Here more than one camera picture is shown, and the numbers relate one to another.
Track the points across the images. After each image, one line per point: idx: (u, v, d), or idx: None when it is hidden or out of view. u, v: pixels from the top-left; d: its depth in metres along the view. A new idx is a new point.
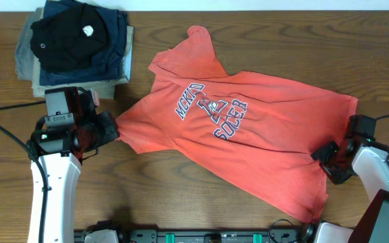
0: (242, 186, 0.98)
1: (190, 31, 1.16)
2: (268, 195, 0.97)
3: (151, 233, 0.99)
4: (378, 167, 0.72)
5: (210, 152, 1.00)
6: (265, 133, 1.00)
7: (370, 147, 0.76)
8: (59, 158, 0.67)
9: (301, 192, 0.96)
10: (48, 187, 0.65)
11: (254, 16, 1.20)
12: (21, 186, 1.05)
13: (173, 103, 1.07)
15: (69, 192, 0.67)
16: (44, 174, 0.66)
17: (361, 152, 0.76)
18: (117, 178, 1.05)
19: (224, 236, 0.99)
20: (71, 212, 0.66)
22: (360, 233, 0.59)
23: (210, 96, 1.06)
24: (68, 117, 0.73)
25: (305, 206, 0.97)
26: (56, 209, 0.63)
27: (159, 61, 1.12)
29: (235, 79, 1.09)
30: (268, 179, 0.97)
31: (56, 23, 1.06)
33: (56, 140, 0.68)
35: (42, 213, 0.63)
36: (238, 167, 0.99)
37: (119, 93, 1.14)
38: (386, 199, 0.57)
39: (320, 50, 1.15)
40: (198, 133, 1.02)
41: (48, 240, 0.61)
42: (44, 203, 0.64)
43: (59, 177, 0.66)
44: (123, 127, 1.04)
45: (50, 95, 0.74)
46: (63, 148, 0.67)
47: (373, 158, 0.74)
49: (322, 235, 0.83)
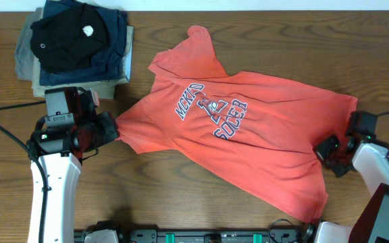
0: (242, 186, 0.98)
1: (190, 31, 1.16)
2: (269, 195, 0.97)
3: (152, 233, 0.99)
4: (378, 163, 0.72)
5: (210, 152, 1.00)
6: (265, 133, 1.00)
7: (370, 144, 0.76)
8: (59, 158, 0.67)
9: (301, 192, 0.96)
10: (48, 187, 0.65)
11: (254, 16, 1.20)
12: (21, 186, 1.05)
13: (173, 103, 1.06)
15: (69, 192, 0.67)
16: (44, 174, 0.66)
17: (362, 150, 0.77)
18: (117, 178, 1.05)
19: (224, 236, 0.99)
20: (71, 212, 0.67)
22: (362, 229, 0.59)
23: (210, 96, 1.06)
24: (68, 117, 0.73)
25: (306, 206, 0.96)
26: (56, 209, 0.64)
27: (159, 61, 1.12)
29: (236, 79, 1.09)
30: (269, 178, 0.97)
31: (56, 23, 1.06)
33: (56, 140, 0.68)
35: (42, 213, 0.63)
36: (238, 167, 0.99)
37: (119, 93, 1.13)
38: (387, 193, 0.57)
39: (320, 50, 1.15)
40: (198, 133, 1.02)
41: (48, 239, 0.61)
42: (44, 203, 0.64)
43: (59, 177, 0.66)
44: (123, 127, 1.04)
45: (50, 94, 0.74)
46: (63, 148, 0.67)
47: (373, 155, 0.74)
49: (322, 234, 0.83)
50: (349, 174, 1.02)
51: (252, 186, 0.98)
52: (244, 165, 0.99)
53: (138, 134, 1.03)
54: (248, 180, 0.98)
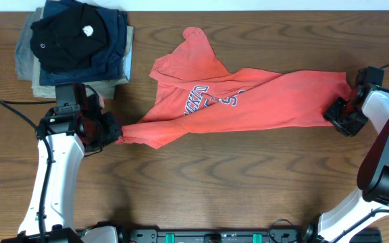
0: (247, 150, 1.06)
1: (186, 33, 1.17)
2: (275, 123, 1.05)
3: (151, 233, 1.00)
4: (386, 104, 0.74)
5: (219, 125, 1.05)
6: (262, 113, 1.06)
7: (379, 92, 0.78)
8: (64, 136, 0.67)
9: (286, 165, 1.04)
10: (53, 160, 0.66)
11: (254, 16, 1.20)
12: (21, 186, 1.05)
13: (182, 107, 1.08)
15: (71, 166, 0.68)
16: (50, 148, 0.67)
17: (371, 96, 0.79)
18: (117, 178, 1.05)
19: (224, 236, 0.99)
20: (71, 187, 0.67)
22: (371, 163, 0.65)
23: (216, 96, 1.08)
24: (75, 108, 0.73)
25: (290, 188, 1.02)
26: (57, 181, 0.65)
27: (160, 67, 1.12)
29: (236, 77, 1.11)
30: (279, 116, 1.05)
31: (56, 23, 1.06)
33: (63, 122, 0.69)
35: (44, 183, 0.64)
36: (250, 115, 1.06)
37: (119, 91, 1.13)
38: None
39: (320, 50, 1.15)
40: (211, 119, 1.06)
41: (48, 206, 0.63)
42: (47, 175, 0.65)
43: (64, 152, 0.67)
44: (134, 130, 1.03)
45: (59, 87, 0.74)
46: (69, 128, 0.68)
47: (382, 99, 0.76)
49: (325, 219, 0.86)
50: (349, 174, 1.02)
51: (256, 126, 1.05)
52: (254, 111, 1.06)
53: (152, 131, 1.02)
54: (253, 127, 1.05)
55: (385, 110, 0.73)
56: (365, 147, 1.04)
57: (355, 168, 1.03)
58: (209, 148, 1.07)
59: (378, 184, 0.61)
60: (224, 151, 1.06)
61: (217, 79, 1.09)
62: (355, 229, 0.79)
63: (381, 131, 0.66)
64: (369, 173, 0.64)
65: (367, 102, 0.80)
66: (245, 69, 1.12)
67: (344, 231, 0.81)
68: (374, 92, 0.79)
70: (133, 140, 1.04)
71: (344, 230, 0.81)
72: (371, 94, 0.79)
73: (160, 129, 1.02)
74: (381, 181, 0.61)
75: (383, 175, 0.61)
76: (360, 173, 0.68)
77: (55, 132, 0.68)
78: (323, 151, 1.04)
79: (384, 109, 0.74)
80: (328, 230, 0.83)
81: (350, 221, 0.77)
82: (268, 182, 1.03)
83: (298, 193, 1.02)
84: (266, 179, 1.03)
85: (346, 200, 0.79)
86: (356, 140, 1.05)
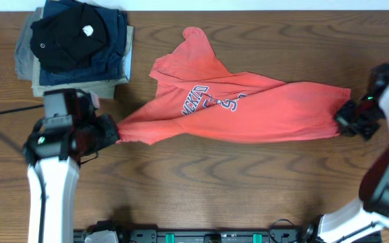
0: (247, 150, 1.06)
1: (186, 33, 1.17)
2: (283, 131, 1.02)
3: (151, 233, 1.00)
4: None
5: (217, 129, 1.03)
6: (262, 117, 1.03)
7: None
8: (57, 165, 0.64)
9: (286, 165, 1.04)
10: (46, 194, 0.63)
11: (254, 15, 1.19)
12: (21, 185, 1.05)
13: (179, 105, 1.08)
15: (68, 196, 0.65)
16: (42, 182, 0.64)
17: None
18: (117, 178, 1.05)
19: (224, 236, 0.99)
20: (71, 217, 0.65)
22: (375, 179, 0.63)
23: (215, 96, 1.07)
24: (66, 120, 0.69)
25: (290, 188, 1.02)
26: (53, 215, 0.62)
27: (160, 66, 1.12)
29: (238, 79, 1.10)
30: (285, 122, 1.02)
31: (56, 23, 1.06)
33: (54, 142, 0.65)
35: (41, 221, 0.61)
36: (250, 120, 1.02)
37: (119, 94, 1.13)
38: None
39: (320, 49, 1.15)
40: (209, 120, 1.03)
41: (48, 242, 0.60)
42: (43, 210, 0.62)
43: (57, 183, 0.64)
44: (131, 127, 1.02)
45: (48, 98, 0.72)
46: (61, 151, 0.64)
47: None
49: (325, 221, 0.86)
50: (349, 174, 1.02)
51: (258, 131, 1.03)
52: (254, 116, 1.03)
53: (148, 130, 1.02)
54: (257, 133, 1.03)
55: None
56: (365, 147, 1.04)
57: (355, 168, 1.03)
58: (209, 148, 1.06)
59: (380, 197, 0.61)
60: (224, 151, 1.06)
61: (217, 82, 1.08)
62: (354, 236, 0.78)
63: None
64: (373, 184, 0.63)
65: (385, 96, 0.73)
66: (247, 73, 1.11)
67: (344, 237, 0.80)
68: None
70: (130, 137, 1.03)
71: (344, 236, 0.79)
72: None
73: (157, 129, 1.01)
74: (383, 195, 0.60)
75: (384, 190, 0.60)
76: (364, 186, 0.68)
77: (46, 158, 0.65)
78: (323, 151, 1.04)
79: None
80: (328, 231, 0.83)
81: (352, 228, 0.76)
82: (268, 181, 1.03)
83: (298, 194, 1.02)
84: (266, 179, 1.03)
85: (348, 206, 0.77)
86: (356, 140, 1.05)
